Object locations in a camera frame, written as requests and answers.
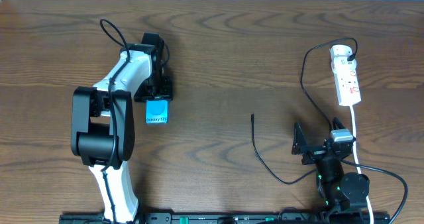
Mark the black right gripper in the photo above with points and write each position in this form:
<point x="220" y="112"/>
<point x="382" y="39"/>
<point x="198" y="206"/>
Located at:
<point x="300" y="147"/>

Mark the blue Galaxy smartphone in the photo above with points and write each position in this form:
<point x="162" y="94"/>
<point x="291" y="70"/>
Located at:
<point x="156" y="112"/>

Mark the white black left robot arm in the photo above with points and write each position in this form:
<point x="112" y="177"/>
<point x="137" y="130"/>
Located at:
<point x="102" y="132"/>

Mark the white power strip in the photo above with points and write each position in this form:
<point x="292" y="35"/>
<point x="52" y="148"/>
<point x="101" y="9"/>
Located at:
<point x="346" y="80"/>

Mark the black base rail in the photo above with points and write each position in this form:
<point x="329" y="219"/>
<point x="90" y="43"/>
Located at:
<point x="229" y="218"/>

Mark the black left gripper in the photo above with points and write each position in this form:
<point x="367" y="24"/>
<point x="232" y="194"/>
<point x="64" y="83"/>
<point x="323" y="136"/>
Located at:
<point x="166" y="93"/>

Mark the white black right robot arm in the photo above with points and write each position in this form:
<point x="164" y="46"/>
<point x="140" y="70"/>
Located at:
<point x="342" y="191"/>

